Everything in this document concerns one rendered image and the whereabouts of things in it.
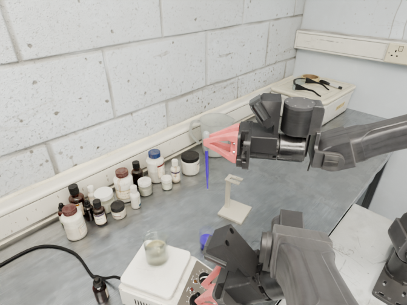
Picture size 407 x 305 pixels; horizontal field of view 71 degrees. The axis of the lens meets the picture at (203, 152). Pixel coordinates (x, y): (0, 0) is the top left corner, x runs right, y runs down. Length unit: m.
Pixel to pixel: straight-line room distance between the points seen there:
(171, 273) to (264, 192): 0.47
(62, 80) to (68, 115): 0.10
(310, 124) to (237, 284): 0.31
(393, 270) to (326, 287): 0.60
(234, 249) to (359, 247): 0.53
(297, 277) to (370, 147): 0.37
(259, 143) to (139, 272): 0.37
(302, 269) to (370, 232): 0.69
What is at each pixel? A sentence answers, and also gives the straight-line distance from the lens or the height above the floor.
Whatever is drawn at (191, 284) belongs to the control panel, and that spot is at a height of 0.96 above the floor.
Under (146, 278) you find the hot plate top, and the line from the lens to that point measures 0.66.
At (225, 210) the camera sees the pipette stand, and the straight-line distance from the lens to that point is 0.91.
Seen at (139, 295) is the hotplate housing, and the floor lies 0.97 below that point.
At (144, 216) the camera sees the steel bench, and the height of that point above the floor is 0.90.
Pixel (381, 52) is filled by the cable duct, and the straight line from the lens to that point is 1.67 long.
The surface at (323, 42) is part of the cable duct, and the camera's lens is 1.75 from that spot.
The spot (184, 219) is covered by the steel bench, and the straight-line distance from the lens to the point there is 0.89.
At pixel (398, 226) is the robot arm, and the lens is 0.79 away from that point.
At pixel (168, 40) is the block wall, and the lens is 1.07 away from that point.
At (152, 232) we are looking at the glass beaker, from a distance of 0.66.
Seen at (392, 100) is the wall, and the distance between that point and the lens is 1.75.
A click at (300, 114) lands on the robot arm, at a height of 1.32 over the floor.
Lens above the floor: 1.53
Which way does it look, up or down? 32 degrees down
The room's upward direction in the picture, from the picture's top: straight up
